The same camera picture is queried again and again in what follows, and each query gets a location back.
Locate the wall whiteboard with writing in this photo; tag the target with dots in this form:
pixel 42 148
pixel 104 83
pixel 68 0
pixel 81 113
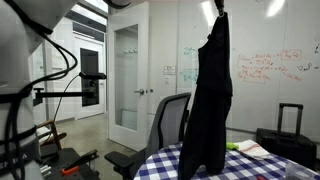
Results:
pixel 260 100

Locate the grey mesh office chair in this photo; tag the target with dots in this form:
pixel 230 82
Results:
pixel 166 123

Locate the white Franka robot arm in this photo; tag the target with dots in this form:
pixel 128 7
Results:
pixel 13 66

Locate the white door glass panel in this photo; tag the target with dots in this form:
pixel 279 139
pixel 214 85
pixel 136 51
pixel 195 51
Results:
pixel 143 116

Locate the blue white checkered tablecloth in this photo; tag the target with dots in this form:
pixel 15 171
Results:
pixel 160 166

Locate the clear plastic container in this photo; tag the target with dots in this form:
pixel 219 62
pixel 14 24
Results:
pixel 298 171

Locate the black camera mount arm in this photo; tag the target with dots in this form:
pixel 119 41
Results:
pixel 63 94

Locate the wooden chair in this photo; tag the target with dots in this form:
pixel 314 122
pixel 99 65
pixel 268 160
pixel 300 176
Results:
pixel 56 133

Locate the black robot cart top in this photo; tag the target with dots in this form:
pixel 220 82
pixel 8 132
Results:
pixel 66 156

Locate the black camera on stand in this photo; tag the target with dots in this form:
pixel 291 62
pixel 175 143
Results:
pixel 93 75

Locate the black cloth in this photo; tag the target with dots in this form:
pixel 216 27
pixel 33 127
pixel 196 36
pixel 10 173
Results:
pixel 210 116

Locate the green cylindrical object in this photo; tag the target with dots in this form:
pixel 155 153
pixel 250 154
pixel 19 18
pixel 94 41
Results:
pixel 232 145

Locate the small white wall sign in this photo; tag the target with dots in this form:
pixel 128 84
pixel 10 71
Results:
pixel 169 70

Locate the dark background door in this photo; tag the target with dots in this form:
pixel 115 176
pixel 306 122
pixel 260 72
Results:
pixel 87 63

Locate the white towel red stripes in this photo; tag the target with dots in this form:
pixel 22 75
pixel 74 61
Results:
pixel 253 150

